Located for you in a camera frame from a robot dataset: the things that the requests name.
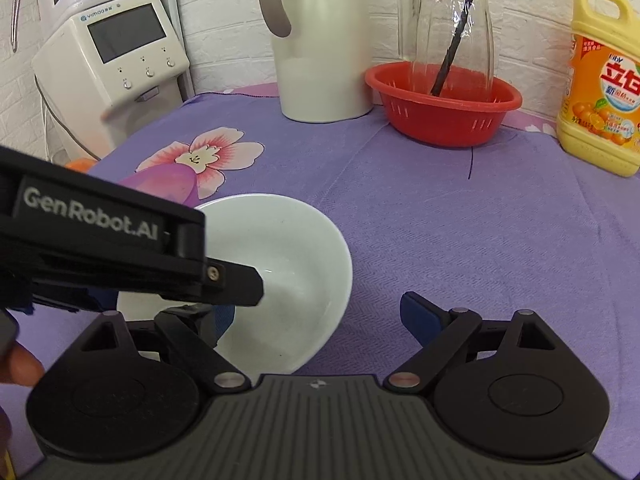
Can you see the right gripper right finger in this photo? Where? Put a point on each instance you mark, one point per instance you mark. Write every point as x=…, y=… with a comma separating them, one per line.
x=441, y=334

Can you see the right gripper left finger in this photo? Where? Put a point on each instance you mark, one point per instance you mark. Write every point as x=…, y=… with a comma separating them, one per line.
x=188, y=340

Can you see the white red ceramic bowl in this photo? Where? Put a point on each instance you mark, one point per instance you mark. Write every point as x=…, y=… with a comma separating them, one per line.
x=306, y=268

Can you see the purple plastic bowl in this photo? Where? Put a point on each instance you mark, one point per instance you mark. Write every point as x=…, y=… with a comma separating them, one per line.
x=174, y=182

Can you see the person's left hand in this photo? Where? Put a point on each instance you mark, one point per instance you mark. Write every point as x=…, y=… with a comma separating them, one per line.
x=20, y=367

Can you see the orange plastic basin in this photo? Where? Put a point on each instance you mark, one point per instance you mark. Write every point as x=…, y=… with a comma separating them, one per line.
x=82, y=165

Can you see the purple floral tablecloth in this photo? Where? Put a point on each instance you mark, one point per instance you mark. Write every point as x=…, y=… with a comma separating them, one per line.
x=544, y=247

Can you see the white water dispenser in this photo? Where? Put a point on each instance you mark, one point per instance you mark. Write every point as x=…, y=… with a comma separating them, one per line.
x=108, y=72

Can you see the red plastic basket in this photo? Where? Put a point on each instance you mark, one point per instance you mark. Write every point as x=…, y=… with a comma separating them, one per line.
x=444, y=121

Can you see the black stick in jar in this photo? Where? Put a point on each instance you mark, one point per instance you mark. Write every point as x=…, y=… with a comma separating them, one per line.
x=448, y=60

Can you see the yellow detergent bottle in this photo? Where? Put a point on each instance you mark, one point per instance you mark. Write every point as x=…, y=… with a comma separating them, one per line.
x=598, y=121

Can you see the glass jar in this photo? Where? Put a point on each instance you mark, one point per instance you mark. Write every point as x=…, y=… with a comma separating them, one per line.
x=426, y=28

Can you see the white thermos jug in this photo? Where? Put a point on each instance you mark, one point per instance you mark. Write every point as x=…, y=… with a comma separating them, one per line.
x=321, y=50

